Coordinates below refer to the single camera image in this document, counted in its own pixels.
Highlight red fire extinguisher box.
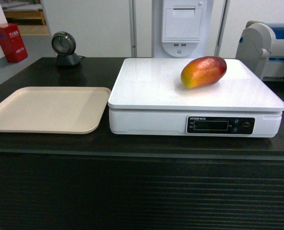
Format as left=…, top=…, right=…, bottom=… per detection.
left=0, top=23, right=28, bottom=63

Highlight black barcode scanner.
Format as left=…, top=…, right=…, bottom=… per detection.
left=51, top=32, right=81, bottom=68

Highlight grey blue label printer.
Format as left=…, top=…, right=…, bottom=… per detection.
left=236, top=21, right=284, bottom=81

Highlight white receipt printer kiosk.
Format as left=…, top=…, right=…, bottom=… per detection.
left=152, top=0, right=214, bottom=58

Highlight beige plastic tray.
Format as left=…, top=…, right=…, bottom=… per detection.
left=0, top=87, right=111, bottom=134

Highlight grey metal pole left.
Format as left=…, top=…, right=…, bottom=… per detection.
left=129, top=0, right=137, bottom=58

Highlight grey metal pole right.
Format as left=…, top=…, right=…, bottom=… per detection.
left=214, top=0, right=230, bottom=56

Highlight black checkout counter cabinet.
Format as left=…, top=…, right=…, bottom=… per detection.
left=0, top=57, right=284, bottom=230

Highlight red yellow mango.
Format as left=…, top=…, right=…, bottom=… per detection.
left=181, top=56, right=227, bottom=89

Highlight grey metal pole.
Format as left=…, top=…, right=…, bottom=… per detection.
left=129, top=0, right=137, bottom=58
left=214, top=0, right=230, bottom=56

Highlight white electronic checkout scale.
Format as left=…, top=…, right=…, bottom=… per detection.
left=108, top=58, right=284, bottom=138

